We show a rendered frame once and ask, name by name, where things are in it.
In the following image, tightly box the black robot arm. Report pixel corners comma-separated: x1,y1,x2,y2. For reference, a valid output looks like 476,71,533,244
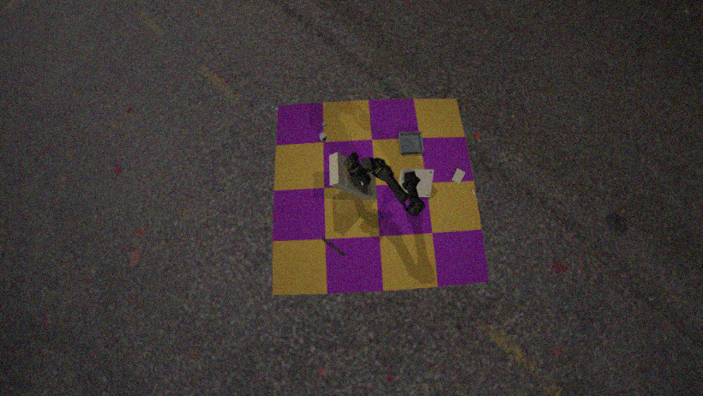
353,157,426,217

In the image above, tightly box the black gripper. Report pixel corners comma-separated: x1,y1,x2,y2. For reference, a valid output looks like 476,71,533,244
347,152,372,186

